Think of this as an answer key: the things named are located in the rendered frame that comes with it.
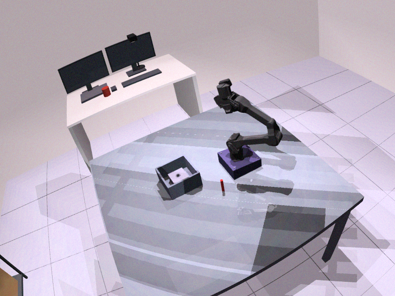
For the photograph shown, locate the white square plate with hole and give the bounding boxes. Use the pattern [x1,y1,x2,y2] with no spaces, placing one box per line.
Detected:
[168,168,188,184]

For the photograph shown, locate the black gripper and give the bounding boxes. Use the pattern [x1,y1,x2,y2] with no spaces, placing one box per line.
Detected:
[219,79,236,112]

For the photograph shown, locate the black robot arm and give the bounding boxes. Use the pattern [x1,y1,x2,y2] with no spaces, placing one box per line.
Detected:
[214,83,283,162]

